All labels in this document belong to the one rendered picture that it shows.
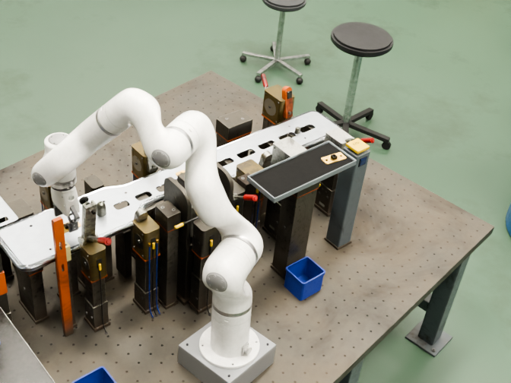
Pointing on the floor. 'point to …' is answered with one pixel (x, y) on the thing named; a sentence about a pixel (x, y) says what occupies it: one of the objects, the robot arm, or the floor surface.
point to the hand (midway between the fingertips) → (66, 220)
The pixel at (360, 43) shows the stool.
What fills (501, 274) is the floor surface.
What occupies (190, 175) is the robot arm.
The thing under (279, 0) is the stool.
